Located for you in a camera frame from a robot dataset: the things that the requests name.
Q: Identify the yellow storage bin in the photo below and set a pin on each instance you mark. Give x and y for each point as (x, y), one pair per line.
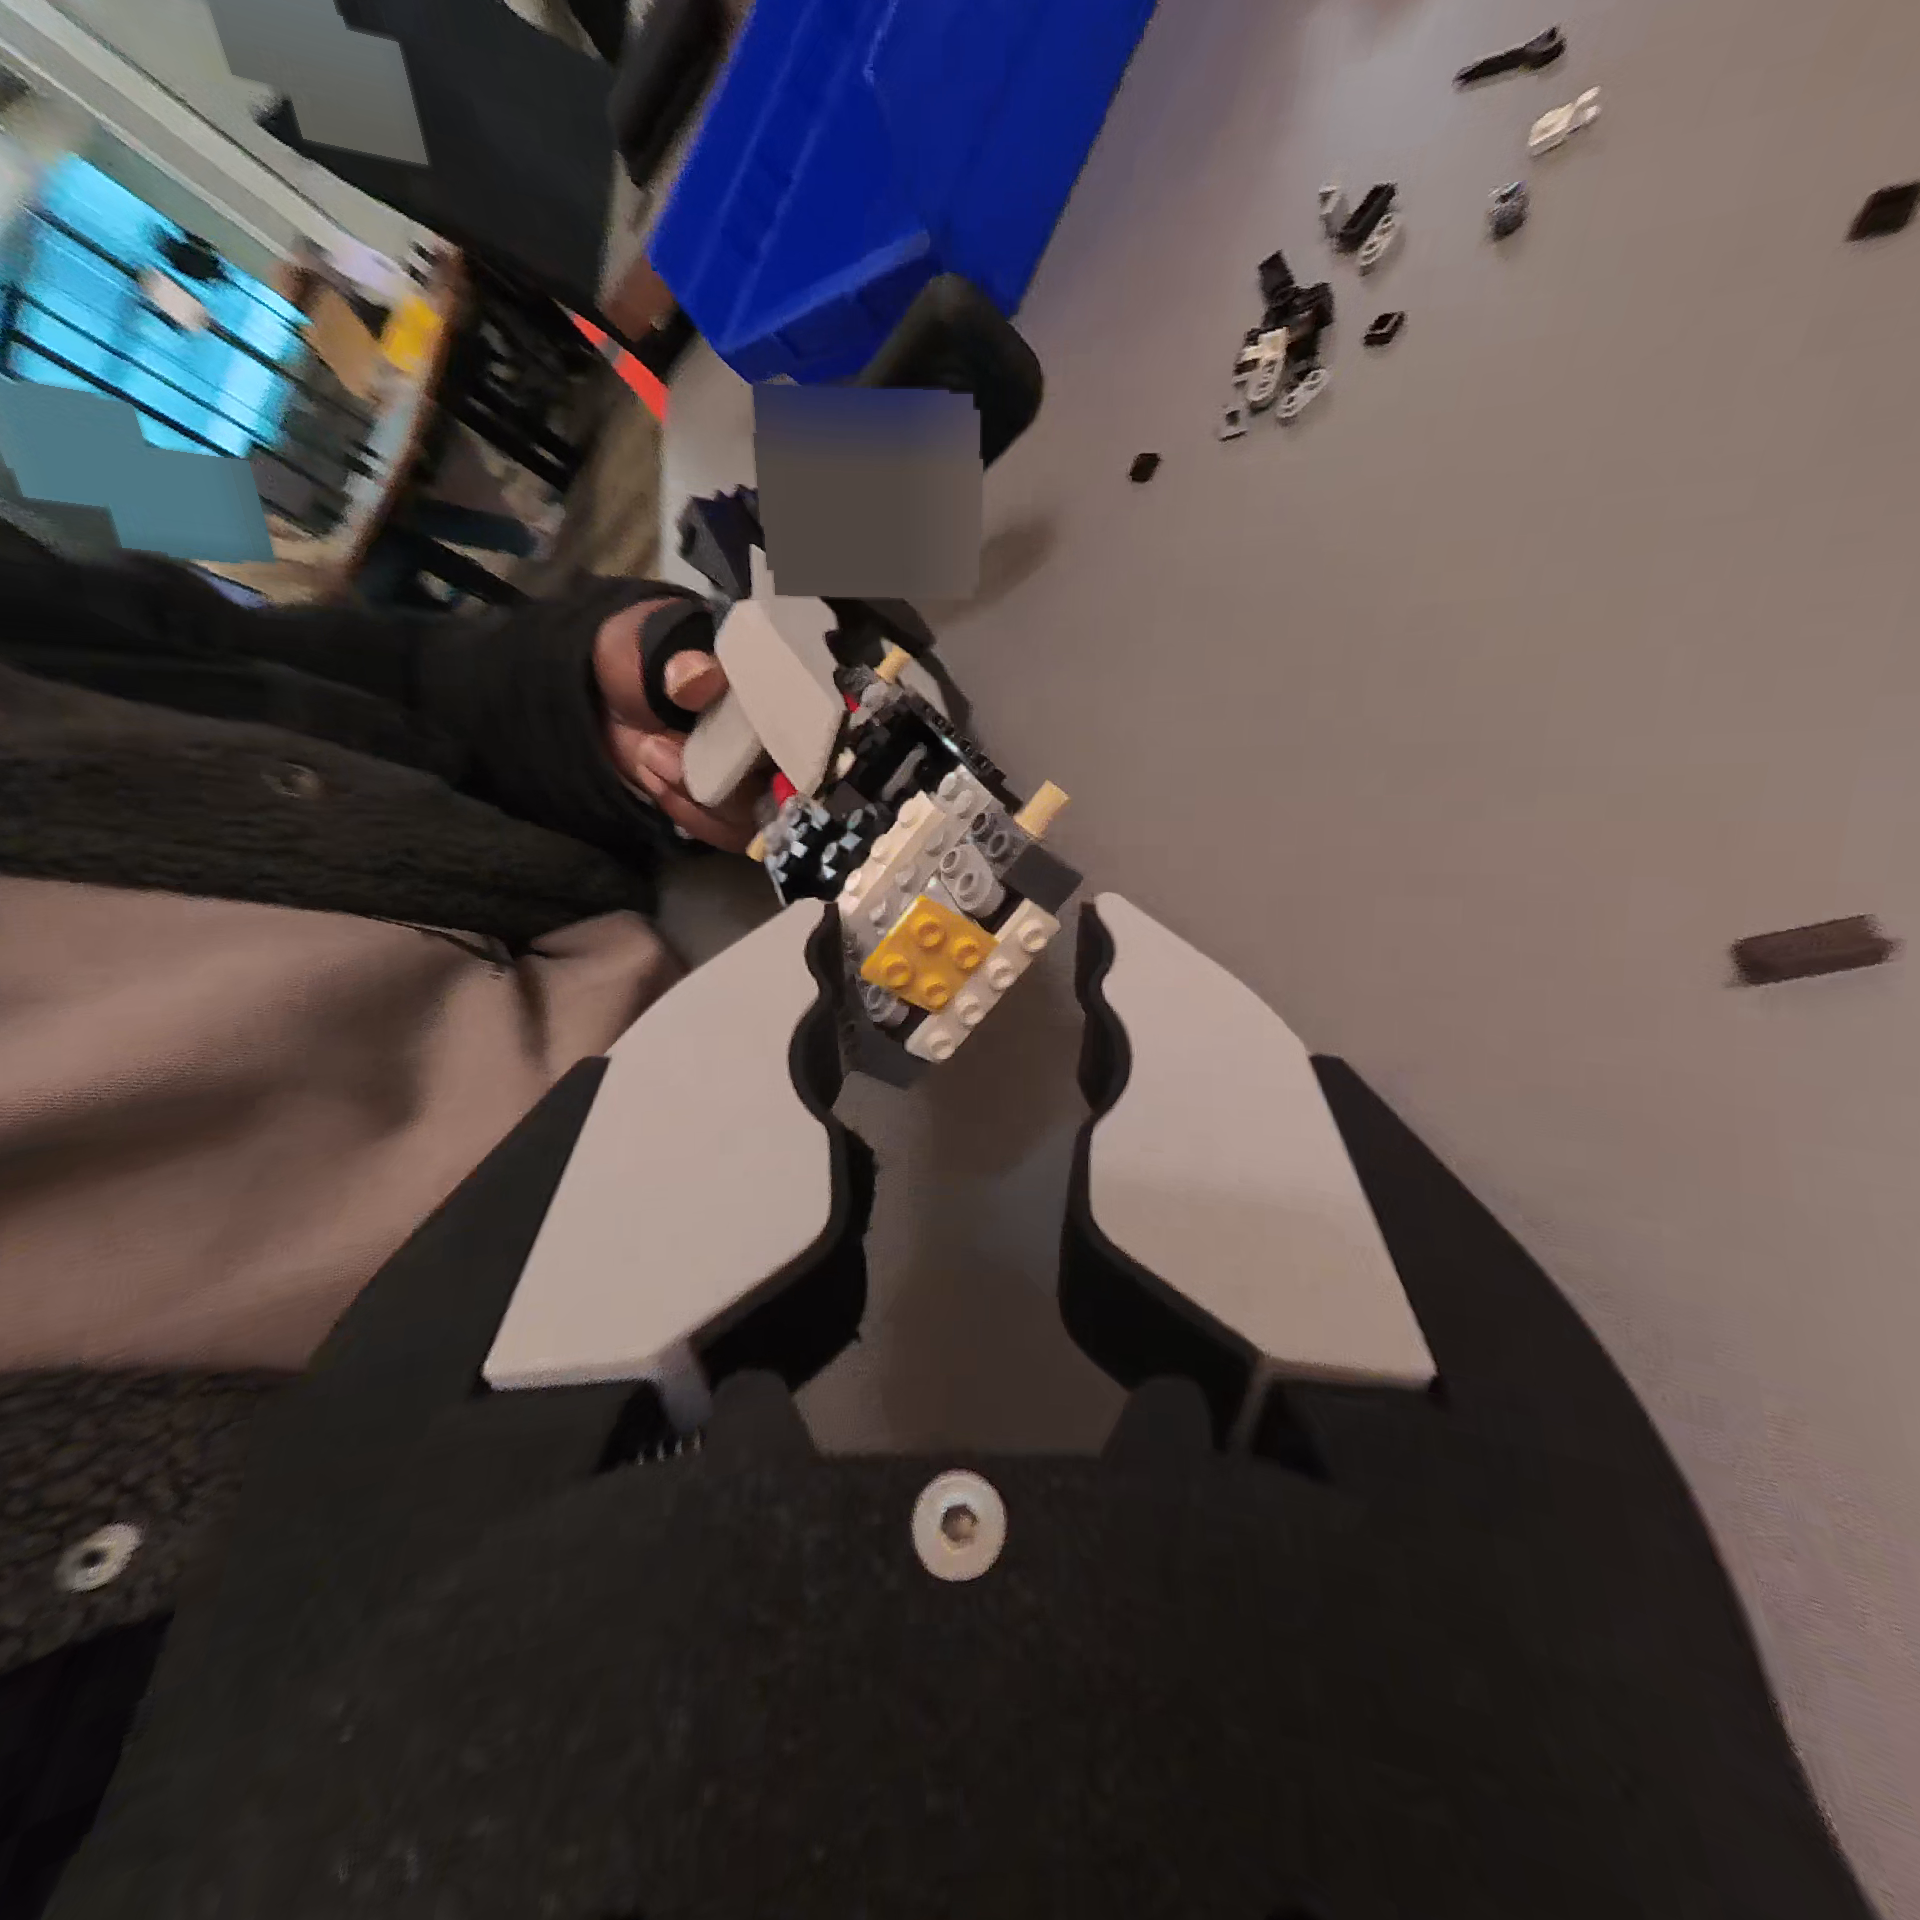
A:
(414, 329)

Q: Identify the person's left forearm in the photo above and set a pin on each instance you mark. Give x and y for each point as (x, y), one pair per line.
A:
(509, 705)

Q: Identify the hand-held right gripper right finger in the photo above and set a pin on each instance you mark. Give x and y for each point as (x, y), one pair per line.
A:
(1248, 1201)

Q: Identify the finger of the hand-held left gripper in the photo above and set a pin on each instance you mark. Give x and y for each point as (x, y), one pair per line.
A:
(777, 676)

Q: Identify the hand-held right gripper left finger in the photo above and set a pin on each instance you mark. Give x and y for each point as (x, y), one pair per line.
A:
(678, 1201)

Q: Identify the person's left hand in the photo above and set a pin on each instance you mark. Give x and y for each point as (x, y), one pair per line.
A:
(654, 777)

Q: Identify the orange striped barrier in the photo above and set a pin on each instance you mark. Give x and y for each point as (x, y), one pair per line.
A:
(631, 360)

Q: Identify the black small slope brick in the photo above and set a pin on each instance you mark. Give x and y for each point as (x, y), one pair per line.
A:
(1805, 950)

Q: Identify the grey desk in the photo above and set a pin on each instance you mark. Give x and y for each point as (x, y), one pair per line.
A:
(1499, 676)

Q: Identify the black panel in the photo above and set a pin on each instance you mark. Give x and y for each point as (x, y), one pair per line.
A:
(509, 122)

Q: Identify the person's black fleece jacket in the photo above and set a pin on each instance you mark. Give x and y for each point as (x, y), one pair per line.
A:
(300, 838)

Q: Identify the black zip case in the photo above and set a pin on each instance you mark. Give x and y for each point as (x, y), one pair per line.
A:
(667, 77)

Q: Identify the person's beige top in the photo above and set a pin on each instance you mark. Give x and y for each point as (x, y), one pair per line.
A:
(300, 1128)

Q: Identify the toy brick car chassis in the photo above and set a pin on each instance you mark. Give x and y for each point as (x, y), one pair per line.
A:
(959, 838)

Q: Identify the scattered small brick pieces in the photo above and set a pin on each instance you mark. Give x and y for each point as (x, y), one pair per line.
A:
(1290, 329)

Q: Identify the blue storage bin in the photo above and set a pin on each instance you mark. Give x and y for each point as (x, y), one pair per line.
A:
(898, 150)

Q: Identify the yellow hinge brick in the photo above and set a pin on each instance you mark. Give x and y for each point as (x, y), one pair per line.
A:
(932, 958)

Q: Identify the background work table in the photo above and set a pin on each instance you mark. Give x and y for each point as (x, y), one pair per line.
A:
(376, 438)

